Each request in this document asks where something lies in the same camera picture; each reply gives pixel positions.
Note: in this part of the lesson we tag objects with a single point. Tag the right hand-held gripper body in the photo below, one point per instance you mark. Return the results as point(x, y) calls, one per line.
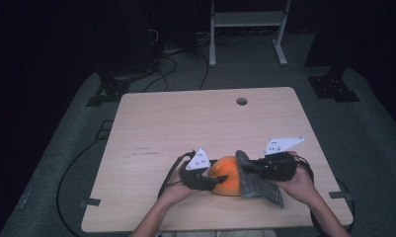
point(277, 168)

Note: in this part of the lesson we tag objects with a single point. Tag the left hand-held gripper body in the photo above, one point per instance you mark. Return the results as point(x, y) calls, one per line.
point(198, 161)

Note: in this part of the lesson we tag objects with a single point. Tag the orange plush toy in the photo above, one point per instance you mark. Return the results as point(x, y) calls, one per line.
point(225, 177)

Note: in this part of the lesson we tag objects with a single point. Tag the grey tape strip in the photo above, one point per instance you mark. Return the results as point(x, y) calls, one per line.
point(91, 202)
point(337, 195)

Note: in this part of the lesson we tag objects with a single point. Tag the person's right hand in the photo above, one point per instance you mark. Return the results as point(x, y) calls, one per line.
point(299, 189)

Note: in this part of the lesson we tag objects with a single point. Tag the black stand base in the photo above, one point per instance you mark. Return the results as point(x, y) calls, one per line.
point(333, 88)
point(108, 92)

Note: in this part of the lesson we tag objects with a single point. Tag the black tape square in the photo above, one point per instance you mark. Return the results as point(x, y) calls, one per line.
point(98, 133)

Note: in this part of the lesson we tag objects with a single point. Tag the white metal stand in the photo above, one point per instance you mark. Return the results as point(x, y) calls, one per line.
point(248, 19)

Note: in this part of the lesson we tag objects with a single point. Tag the grey cloth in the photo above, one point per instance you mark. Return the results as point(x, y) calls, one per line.
point(256, 189)

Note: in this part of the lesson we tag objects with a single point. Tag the person's left hand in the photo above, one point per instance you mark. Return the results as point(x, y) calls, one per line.
point(177, 192)

